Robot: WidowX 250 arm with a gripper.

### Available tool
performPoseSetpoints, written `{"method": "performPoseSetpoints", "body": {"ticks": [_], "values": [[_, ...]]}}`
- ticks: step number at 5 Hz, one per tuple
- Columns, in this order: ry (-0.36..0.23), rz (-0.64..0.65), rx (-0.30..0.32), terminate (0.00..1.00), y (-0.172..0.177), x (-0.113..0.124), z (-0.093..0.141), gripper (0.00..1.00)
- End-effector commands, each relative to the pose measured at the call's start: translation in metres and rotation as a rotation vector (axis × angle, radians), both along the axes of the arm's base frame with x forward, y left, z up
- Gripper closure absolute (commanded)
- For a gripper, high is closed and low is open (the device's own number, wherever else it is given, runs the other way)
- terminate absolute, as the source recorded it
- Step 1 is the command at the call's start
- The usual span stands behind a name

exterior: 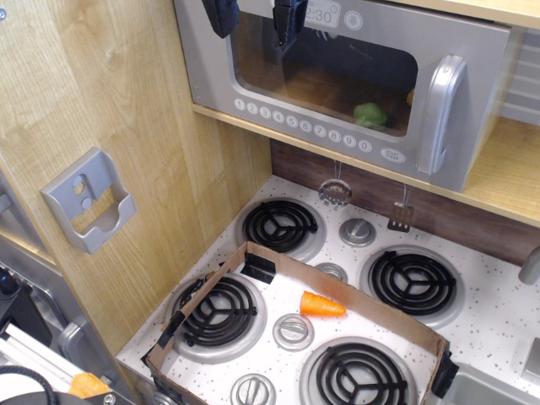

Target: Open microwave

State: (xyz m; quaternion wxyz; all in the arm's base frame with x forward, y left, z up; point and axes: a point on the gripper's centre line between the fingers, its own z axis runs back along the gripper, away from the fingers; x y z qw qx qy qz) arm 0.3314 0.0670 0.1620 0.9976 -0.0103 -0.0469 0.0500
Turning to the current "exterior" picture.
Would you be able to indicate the silver hanging toy spatula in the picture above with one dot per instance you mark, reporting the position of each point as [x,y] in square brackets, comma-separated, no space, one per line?
[401,215]

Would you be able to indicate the grey stove knob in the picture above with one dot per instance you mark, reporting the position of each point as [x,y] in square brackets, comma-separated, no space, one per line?
[293,332]
[253,389]
[333,270]
[357,233]

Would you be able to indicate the grey toy microwave door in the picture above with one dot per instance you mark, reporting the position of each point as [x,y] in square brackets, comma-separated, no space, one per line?
[437,76]

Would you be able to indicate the grey toy sink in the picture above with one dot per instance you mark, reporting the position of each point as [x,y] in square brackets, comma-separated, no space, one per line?
[473,387]

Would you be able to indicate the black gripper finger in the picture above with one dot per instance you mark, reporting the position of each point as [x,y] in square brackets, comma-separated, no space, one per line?
[289,19]
[223,15]

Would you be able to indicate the brown cardboard frame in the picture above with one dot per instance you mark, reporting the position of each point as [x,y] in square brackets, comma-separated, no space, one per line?
[282,281]

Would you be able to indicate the black burner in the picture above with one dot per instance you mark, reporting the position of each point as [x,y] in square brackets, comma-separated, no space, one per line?
[356,370]
[285,225]
[417,281]
[226,324]

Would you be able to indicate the grey middle stove knob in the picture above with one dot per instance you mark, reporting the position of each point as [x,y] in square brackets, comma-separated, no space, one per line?
[333,270]

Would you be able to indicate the green toy broccoli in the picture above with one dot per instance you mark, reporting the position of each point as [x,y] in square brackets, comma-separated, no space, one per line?
[369,115]

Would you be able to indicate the grey rear stove knob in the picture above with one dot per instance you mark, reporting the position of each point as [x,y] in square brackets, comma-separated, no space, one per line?
[357,233]

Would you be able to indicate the rear right black burner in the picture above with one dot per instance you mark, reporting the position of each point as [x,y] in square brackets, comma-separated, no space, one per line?
[417,281]

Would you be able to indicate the grey wall phone holder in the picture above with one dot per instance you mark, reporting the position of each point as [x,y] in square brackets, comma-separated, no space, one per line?
[78,188]

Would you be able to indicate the grey centre stove knob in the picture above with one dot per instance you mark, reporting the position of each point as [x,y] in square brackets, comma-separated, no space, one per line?
[293,332]

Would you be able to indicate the grey toy faucet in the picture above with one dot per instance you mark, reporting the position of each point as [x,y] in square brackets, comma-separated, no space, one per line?
[529,273]

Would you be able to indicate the orange toy carrot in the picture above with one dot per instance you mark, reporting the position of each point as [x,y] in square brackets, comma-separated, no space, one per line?
[316,305]

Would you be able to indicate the front left black burner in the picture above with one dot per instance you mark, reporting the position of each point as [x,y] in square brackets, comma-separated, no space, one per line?
[226,324]

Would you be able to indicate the rear left black burner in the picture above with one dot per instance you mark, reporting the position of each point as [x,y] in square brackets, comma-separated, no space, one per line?
[285,225]

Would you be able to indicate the grey front stove knob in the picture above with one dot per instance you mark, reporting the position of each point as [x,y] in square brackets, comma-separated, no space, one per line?
[253,389]

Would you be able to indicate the front right black burner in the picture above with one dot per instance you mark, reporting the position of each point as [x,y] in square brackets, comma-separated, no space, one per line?
[356,370]

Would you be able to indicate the grey oven door handle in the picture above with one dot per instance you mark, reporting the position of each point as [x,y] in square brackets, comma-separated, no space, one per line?
[73,344]

